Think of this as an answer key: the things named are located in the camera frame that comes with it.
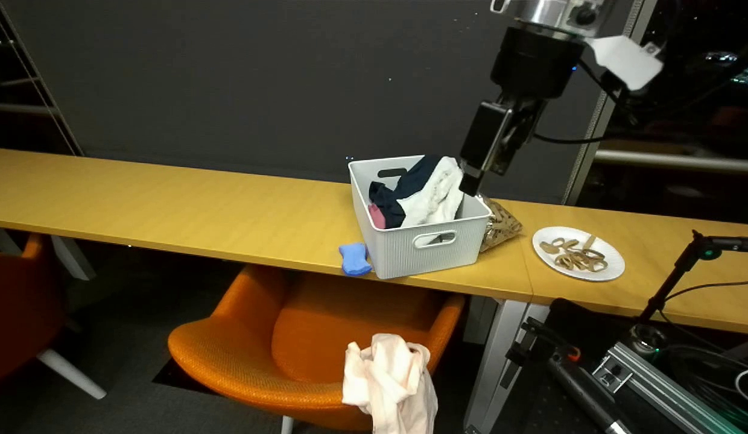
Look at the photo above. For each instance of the navy blue cloth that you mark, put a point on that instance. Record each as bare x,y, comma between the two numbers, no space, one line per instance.
388,205

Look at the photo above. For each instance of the tan rubber band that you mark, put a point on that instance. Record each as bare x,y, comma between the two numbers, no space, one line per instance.
552,245
590,242
593,260
567,259

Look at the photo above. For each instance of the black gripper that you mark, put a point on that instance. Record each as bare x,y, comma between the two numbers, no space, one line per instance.
539,64

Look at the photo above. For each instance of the pale pink cloth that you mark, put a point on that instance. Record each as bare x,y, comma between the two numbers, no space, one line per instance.
390,377

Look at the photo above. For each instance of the white metal railing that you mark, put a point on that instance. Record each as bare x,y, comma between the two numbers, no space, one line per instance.
14,107

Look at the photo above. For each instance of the blue sponge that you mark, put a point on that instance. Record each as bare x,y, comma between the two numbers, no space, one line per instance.
353,259

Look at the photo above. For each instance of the white table leg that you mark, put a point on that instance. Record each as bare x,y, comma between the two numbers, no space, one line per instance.
496,362
73,259

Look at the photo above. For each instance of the grey metal handrail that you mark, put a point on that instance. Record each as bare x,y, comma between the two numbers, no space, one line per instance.
680,159

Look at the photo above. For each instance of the black stereo camera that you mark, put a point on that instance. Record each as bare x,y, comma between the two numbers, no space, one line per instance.
738,245

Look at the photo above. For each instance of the black camera stand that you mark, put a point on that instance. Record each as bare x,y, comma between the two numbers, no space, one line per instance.
671,278

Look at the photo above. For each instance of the white partition post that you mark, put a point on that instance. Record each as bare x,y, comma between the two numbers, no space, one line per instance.
588,171

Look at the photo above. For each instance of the aluminium rail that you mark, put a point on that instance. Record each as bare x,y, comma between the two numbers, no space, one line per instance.
654,386

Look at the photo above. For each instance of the orange sofa chair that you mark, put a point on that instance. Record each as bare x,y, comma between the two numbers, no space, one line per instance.
231,339

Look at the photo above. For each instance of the white towel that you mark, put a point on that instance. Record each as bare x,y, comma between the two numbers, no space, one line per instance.
438,194

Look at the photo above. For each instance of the white plastic container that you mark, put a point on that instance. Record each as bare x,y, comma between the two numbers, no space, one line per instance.
406,249

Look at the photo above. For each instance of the black clamp orange tip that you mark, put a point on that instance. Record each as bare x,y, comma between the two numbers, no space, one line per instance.
543,341

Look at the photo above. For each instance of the silver round knob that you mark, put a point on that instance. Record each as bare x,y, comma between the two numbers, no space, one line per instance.
646,339

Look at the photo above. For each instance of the clear bag of snacks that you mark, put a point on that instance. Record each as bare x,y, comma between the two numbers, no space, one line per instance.
502,229

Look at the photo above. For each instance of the white paper plate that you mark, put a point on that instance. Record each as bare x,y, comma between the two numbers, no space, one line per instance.
606,270

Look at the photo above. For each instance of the white wrist mount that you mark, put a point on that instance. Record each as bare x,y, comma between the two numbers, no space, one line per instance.
628,61

